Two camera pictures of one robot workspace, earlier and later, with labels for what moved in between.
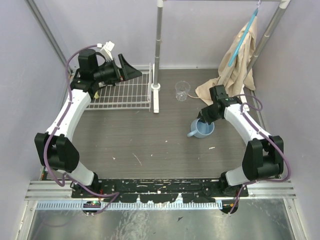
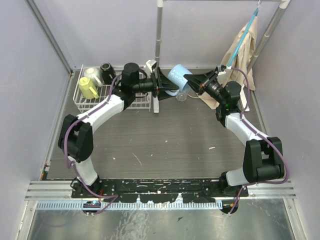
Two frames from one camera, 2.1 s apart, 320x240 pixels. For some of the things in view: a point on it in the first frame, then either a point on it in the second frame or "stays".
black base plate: (153, 191) stays
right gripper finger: (200, 116) → (196, 81)
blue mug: (200, 129) → (176, 74)
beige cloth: (240, 73) stays
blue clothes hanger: (243, 36) stays
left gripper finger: (127, 72) → (163, 82)
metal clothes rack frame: (257, 61) stays
